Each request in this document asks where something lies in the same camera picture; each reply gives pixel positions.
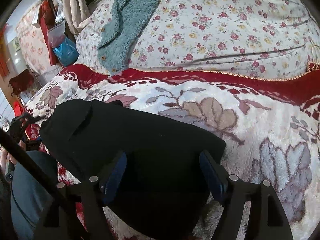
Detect person's left hand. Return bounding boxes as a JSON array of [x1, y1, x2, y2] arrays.
[[1, 148, 17, 175]]

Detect black pants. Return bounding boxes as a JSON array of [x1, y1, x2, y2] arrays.
[[40, 99, 226, 239]]

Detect person's dark blue leg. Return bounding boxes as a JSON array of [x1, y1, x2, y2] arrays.
[[10, 151, 58, 239]]

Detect floral quilted bedspread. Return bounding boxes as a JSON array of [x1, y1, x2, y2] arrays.
[[76, 0, 319, 79]]

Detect beige curtain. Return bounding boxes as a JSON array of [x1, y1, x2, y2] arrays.
[[61, 0, 91, 35]]

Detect blue plastic bag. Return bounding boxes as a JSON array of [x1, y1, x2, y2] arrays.
[[53, 37, 79, 67]]

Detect teal fleece jacket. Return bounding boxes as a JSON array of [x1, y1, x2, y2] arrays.
[[97, 0, 161, 75]]

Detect red white floral blanket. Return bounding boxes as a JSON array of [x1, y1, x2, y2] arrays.
[[26, 64, 319, 239]]

